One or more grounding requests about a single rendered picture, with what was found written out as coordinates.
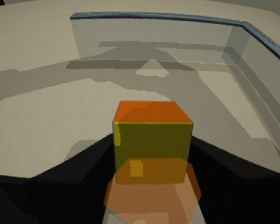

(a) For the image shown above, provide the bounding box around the clear glass wall panel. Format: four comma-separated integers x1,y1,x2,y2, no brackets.
70,12,242,64

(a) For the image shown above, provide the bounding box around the transparent orange cube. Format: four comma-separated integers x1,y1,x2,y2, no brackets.
104,158,202,224

